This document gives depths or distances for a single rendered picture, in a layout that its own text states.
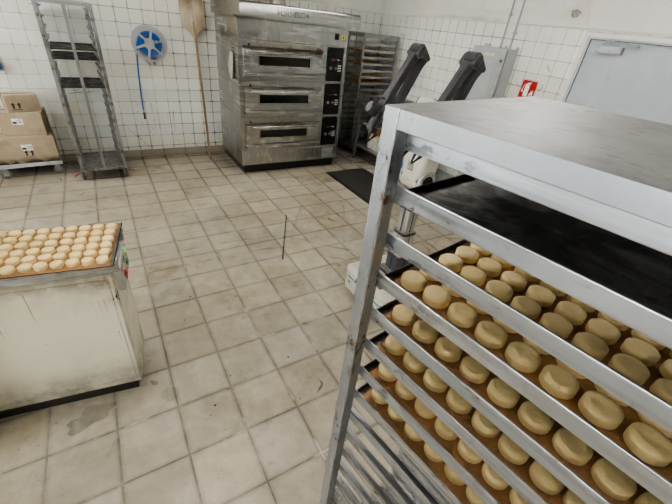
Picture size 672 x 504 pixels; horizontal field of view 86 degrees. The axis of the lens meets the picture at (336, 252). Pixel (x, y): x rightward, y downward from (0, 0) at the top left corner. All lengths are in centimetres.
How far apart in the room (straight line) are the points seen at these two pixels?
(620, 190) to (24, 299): 205
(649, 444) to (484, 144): 43
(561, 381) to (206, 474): 180
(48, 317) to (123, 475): 83
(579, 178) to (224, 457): 201
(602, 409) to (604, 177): 33
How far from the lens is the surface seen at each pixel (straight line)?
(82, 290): 202
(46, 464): 243
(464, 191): 73
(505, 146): 47
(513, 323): 57
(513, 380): 62
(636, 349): 79
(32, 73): 582
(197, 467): 218
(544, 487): 76
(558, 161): 45
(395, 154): 58
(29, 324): 217
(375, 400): 97
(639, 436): 64
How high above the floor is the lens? 191
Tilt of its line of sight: 33 degrees down
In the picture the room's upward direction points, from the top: 7 degrees clockwise
